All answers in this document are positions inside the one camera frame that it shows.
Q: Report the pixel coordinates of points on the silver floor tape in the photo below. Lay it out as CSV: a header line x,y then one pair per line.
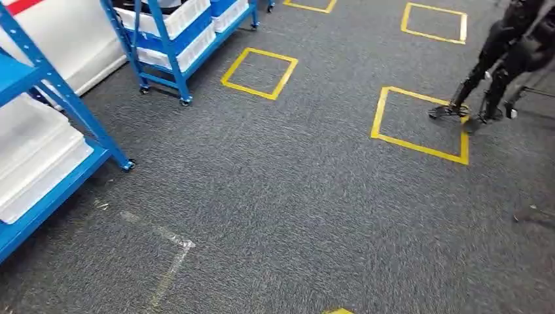
x,y
184,245

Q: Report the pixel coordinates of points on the white cart crate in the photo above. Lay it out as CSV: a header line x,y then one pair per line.
x,y
186,17
232,17
195,52

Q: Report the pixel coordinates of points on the blue cart crate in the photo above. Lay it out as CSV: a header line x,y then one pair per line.
x,y
221,6
190,37

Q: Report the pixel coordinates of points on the blue wheeled metal cart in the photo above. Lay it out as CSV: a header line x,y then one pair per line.
x,y
171,52

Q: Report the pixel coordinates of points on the black part on cart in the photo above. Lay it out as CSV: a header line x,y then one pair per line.
x,y
130,4

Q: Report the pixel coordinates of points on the white platform with red stripe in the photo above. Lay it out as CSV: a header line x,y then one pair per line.
x,y
73,39

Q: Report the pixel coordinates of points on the black humanoid robot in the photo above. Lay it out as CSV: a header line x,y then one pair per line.
x,y
498,43

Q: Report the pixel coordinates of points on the grey support stand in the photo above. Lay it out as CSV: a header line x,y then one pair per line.
x,y
531,80

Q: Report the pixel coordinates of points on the blue metal shelf rack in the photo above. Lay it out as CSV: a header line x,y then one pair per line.
x,y
17,78

